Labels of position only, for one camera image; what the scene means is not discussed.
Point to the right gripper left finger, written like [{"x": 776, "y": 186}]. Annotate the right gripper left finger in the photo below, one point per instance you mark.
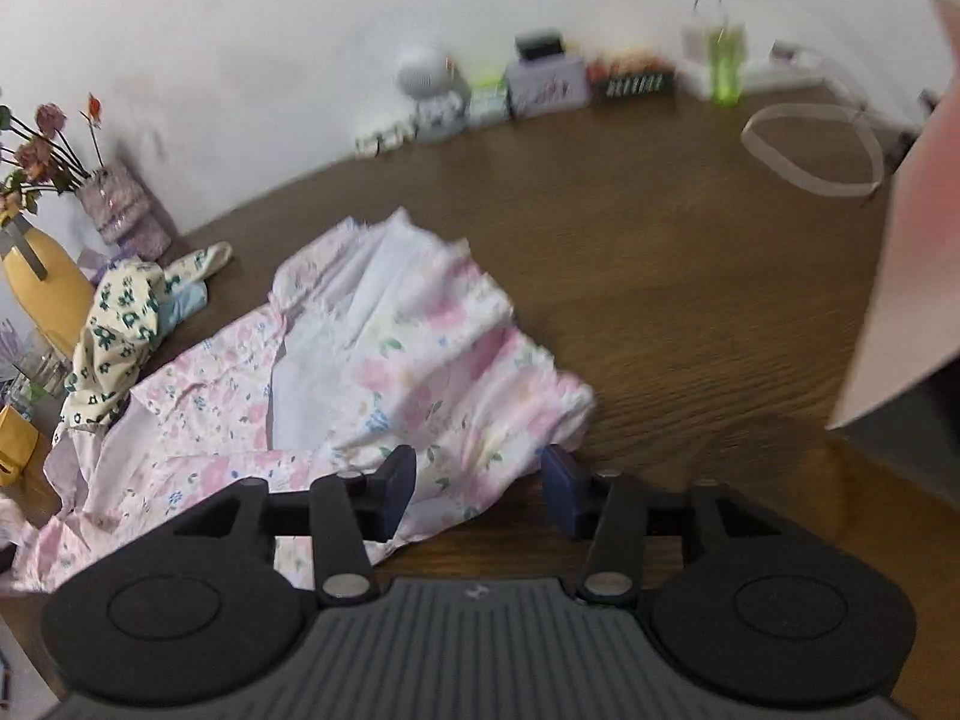
[{"x": 367, "y": 506}]

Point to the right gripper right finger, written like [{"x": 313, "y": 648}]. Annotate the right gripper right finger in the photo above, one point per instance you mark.
[{"x": 585, "y": 505}]

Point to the pink floral garment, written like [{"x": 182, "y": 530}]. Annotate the pink floral garment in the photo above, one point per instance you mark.
[{"x": 371, "y": 337}]

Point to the light blue cloth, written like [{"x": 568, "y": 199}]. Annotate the light blue cloth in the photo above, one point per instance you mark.
[{"x": 180, "y": 307}]

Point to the cream green floral garment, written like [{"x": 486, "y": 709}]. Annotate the cream green floral garment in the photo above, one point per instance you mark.
[{"x": 121, "y": 332}]

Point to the clear drinking glass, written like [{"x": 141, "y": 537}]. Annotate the clear drinking glass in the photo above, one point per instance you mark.
[{"x": 44, "y": 368}]

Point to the yellow mug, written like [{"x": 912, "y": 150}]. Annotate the yellow mug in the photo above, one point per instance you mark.
[{"x": 18, "y": 440}]

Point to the pink sleeve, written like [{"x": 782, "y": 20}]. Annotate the pink sleeve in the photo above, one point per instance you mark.
[{"x": 911, "y": 327}]

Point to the white letter ornament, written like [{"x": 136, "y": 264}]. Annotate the white letter ornament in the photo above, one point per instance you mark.
[{"x": 385, "y": 140}]

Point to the yellow thermos jug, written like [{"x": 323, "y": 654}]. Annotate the yellow thermos jug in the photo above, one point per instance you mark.
[{"x": 46, "y": 282}]

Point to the purple knitted vase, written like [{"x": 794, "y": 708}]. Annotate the purple knitted vase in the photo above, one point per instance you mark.
[{"x": 124, "y": 213}]

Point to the white astronaut figurine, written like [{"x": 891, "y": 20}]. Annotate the white astronaut figurine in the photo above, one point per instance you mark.
[{"x": 440, "y": 94}]

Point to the red black small box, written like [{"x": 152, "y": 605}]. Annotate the red black small box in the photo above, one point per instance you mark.
[{"x": 631, "y": 76}]

